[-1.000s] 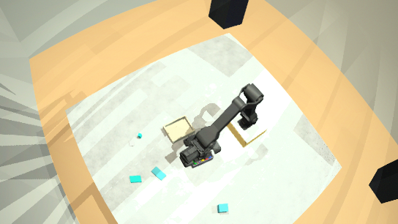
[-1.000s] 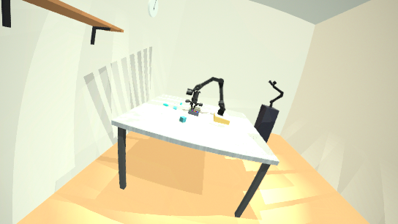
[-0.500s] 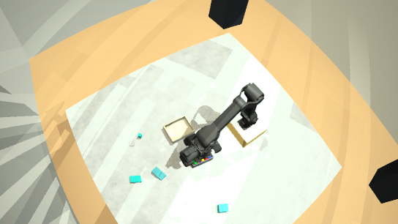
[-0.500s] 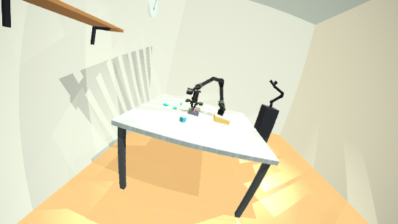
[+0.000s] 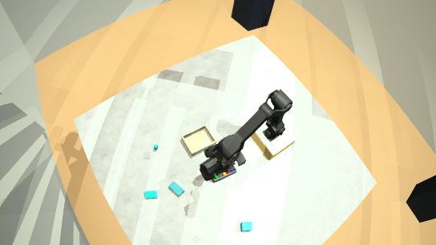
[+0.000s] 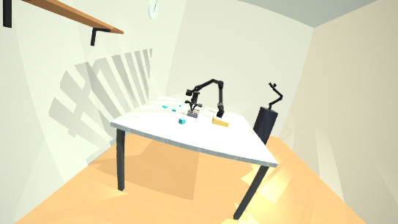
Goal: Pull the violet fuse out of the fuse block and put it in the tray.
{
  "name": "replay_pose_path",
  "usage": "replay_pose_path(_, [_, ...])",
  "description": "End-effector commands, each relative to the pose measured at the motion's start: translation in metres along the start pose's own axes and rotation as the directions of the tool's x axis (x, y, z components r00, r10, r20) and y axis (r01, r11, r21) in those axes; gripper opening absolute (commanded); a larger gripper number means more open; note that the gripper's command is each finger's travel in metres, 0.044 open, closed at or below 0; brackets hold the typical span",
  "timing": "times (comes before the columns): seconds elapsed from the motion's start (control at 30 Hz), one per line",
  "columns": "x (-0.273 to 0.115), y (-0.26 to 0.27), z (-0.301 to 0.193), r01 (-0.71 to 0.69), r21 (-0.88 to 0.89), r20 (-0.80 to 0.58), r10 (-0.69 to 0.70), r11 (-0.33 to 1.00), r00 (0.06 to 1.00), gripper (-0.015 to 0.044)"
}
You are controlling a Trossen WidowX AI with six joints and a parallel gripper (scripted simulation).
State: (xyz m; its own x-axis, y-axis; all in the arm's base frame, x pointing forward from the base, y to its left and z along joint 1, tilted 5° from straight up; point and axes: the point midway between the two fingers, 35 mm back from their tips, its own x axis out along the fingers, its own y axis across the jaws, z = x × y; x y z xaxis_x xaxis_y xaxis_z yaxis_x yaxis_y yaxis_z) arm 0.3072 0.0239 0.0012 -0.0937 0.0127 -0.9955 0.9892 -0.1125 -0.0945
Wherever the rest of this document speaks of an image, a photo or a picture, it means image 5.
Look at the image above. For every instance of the small cyan block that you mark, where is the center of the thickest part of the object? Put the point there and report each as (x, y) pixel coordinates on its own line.
(246, 226)

